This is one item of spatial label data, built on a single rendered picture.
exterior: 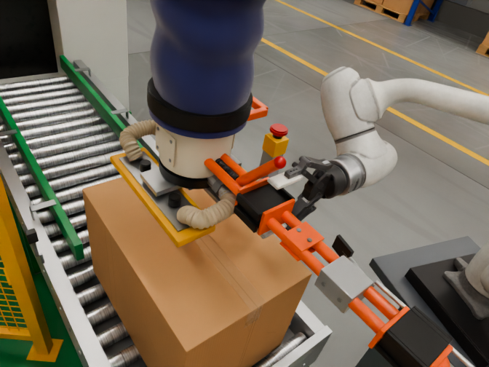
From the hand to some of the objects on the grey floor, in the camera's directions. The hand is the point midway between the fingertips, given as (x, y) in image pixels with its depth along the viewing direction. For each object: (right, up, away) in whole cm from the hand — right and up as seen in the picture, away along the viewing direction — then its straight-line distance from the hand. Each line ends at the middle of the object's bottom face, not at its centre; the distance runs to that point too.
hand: (268, 208), depth 76 cm
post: (-9, -53, +132) cm, 142 cm away
